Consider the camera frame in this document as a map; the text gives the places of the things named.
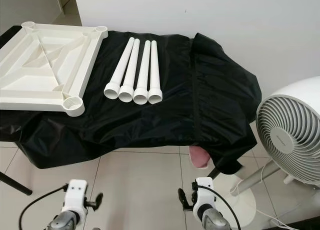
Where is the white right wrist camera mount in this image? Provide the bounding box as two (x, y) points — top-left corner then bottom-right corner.
(194, 177), (218, 216)

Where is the pink round stool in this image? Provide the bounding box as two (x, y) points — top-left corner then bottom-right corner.
(189, 145), (212, 169)

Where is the white plastic table top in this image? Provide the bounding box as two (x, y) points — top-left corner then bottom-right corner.
(0, 21), (109, 117)

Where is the black metal table leg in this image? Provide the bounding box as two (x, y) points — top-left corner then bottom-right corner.
(0, 172), (33, 197)

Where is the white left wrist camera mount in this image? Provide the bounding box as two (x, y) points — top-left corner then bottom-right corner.
(67, 179), (92, 213)

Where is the black table cloth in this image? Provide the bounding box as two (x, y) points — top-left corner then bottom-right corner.
(0, 26), (263, 176)

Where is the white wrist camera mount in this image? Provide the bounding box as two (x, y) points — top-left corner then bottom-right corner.
(194, 177), (218, 216)
(67, 179), (92, 213)

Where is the white plastic table leg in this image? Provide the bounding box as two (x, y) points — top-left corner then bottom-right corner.
(118, 38), (142, 102)
(104, 37), (136, 100)
(133, 40), (152, 104)
(147, 40), (164, 104)

